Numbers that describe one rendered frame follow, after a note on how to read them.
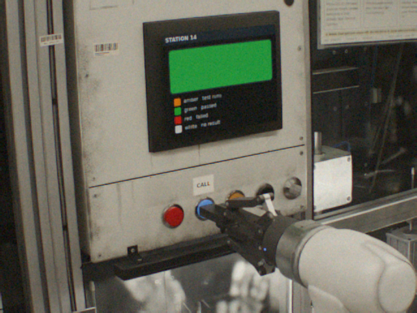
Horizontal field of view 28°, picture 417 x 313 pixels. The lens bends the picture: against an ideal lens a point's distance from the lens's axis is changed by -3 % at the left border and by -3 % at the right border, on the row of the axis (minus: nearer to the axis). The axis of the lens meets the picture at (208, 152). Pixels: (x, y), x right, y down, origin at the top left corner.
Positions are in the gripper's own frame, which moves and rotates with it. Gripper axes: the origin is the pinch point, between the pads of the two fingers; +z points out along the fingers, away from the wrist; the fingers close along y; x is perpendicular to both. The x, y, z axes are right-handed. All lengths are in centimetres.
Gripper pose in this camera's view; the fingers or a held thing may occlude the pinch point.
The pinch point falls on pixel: (218, 214)
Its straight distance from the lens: 139.5
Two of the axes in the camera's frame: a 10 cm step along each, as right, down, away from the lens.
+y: -0.4, -9.7, -2.4
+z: -5.4, -1.8, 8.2
